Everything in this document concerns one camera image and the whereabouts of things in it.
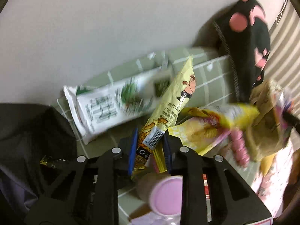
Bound pink cylindrical cup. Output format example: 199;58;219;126
136;173;183;216

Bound beige paper bag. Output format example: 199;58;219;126
245;79;293;161

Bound green checkered bed sheet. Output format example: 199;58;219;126
51;46;261;225

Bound white green snack package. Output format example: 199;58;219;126
63;67;174;145

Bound lilac transparent candy bag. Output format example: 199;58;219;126
131;212;181;225

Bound black trash bag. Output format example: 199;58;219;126
1;103;90;224

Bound yellow cartoon snack wrapper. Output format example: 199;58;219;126
132;57;196;174

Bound yellow chips bag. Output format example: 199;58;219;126
168;104;259;155

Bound pink sausage string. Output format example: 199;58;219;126
230;128;250;167

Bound black pillow pink dots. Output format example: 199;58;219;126
213;0;271;103

